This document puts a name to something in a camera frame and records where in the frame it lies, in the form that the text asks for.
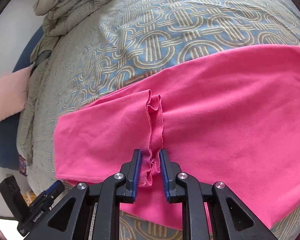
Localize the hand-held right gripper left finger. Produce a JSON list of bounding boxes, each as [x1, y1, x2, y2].
[[46, 149, 143, 240]]

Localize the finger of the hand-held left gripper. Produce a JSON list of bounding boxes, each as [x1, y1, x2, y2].
[[43, 179, 65, 198]]

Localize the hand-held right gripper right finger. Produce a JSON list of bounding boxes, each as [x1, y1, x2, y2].
[[159, 150, 278, 240]]

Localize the pink pants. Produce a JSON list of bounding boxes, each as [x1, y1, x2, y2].
[[54, 44, 300, 233]]

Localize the yellow bag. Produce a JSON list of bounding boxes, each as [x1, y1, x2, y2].
[[22, 190, 39, 205]]

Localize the blue headboard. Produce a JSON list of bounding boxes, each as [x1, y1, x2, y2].
[[0, 26, 44, 170]]

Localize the patterned pillow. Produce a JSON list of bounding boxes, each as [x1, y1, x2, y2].
[[16, 34, 65, 167]]

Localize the pink pillow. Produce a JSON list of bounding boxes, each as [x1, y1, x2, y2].
[[0, 66, 33, 124]]

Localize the bed with patterned sheet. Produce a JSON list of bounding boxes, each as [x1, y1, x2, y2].
[[16, 0, 300, 240]]

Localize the folded patterned duvet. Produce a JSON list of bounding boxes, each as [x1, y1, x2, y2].
[[34, 0, 135, 37]]

